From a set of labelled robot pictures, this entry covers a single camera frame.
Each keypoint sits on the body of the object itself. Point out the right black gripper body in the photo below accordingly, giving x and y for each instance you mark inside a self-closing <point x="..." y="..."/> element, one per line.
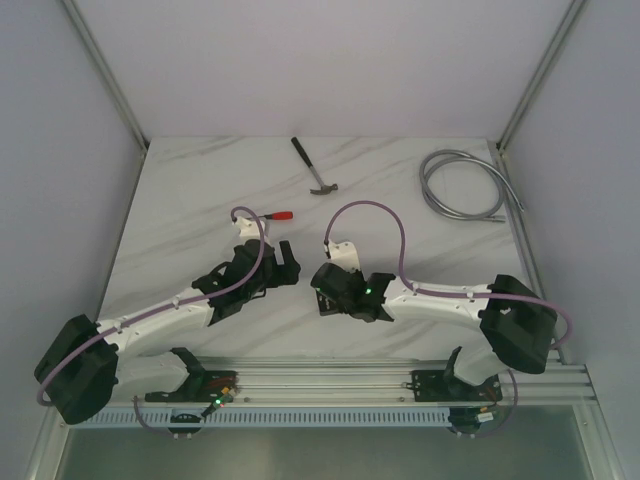
<point x="348" y="309"/>

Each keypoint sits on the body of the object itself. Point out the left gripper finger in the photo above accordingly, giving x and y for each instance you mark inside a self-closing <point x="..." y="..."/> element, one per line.
<point x="282" y="278"/>
<point x="290" y="266"/>

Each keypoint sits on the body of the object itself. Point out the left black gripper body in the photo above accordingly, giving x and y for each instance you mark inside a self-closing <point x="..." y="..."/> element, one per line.
<point x="279" y="267"/>

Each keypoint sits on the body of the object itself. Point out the black fuse box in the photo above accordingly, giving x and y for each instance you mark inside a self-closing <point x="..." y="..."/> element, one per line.
<point x="326" y="306"/>

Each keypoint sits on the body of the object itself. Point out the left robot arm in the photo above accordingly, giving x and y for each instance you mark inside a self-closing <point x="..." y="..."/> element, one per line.
<point x="90" y="364"/>

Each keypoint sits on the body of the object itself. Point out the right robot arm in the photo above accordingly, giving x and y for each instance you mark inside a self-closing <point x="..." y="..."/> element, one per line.
<point x="515" y="330"/>

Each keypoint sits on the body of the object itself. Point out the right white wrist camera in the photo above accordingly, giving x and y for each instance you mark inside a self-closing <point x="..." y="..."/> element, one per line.
<point x="343" y="254"/>

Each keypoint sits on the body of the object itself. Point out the red handled screwdriver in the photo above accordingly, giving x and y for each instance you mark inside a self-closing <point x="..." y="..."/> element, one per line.
<point x="279" y="216"/>

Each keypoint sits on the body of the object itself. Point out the aluminium front rail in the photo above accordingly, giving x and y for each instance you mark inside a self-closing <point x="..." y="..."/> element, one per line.
<point x="324" y="382"/>

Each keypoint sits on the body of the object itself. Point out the slotted grey cable duct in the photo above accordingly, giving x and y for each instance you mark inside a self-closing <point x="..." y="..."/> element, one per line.
<point x="239" y="417"/>

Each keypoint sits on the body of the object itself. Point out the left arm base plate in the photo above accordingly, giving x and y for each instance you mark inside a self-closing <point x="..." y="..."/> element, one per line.
<point x="198" y="387"/>

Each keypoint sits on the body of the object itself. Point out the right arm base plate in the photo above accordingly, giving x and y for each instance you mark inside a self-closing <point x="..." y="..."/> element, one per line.
<point x="437" y="386"/>

